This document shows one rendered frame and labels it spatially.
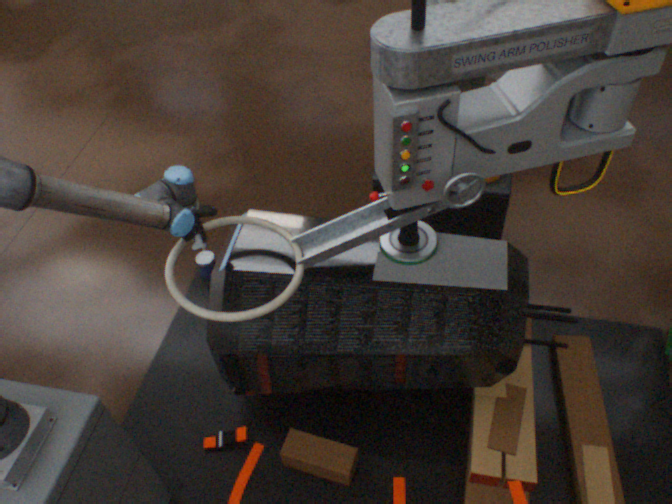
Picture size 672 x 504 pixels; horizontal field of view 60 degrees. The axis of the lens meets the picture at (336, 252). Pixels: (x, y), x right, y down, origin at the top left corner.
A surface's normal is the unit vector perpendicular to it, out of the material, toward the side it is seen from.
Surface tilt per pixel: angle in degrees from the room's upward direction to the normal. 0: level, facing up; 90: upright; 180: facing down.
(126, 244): 0
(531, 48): 90
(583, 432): 0
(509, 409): 0
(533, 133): 90
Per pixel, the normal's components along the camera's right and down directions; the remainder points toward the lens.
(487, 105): -0.13, -0.64
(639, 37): 0.25, 0.72
